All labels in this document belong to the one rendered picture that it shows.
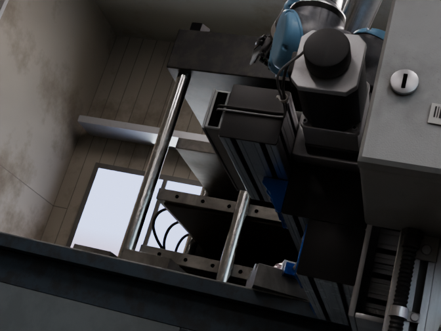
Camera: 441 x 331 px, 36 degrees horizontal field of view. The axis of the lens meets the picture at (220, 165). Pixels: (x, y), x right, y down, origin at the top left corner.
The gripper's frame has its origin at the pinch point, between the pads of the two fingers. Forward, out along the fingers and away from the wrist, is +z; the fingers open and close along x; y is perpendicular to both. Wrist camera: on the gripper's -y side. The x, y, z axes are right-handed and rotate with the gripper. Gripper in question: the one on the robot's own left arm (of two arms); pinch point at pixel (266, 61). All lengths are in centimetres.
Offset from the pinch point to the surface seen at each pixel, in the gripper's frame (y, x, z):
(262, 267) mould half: 59, 19, -14
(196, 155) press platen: -3, -3, 106
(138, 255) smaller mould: 62, -9, 27
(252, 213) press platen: 17, 26, 83
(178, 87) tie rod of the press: -25, -23, 96
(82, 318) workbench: 85, -15, 15
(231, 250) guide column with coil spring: 34, 24, 80
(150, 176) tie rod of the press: 17, -17, 97
